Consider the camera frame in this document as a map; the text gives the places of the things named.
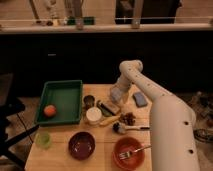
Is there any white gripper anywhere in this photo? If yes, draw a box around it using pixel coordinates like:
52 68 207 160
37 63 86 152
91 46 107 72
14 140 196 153
111 77 132 104

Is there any grey blue towel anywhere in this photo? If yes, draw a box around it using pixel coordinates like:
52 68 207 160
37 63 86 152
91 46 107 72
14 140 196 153
110 87 122 103

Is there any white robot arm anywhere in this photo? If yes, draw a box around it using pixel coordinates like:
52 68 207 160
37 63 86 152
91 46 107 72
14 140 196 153
110 60 200 171

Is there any purple bowl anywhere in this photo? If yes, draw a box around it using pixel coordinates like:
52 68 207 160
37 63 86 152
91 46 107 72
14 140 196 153
68 132 95 160

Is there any orange bowl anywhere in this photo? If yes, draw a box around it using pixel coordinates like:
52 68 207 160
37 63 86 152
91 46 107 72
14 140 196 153
112 137 145 171

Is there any blue sponge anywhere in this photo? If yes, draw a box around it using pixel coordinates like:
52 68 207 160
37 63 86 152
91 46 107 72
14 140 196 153
133 92 147 107

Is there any brown pine cone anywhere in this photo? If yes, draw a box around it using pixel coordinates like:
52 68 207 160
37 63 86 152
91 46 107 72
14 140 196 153
119 113 135 126

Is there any green vegetable toy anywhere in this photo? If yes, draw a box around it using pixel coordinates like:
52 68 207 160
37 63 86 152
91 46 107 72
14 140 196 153
96 100 112 117

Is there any small metal cup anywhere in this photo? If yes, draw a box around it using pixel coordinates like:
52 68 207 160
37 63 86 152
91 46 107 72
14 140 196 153
83 95 95 109

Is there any yellow banana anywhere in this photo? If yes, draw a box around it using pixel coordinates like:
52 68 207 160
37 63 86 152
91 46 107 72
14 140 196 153
99 116 119 126

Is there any white lidded jar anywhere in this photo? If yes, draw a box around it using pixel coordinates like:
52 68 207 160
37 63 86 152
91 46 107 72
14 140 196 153
86 107 102 125

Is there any green plastic tray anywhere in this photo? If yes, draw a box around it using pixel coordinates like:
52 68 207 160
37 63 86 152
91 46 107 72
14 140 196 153
34 80 83 126

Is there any silver fork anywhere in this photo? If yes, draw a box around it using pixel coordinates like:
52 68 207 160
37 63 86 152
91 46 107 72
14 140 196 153
118 145 151 160

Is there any orange ball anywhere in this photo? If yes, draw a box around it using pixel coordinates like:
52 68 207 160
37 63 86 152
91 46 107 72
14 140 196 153
43 105 57 117

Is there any green plastic cup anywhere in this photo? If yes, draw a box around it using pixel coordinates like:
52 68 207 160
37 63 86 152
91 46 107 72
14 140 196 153
35 132 51 149

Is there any black chair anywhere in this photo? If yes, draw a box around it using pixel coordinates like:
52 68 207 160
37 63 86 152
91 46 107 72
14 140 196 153
0 72 40 171

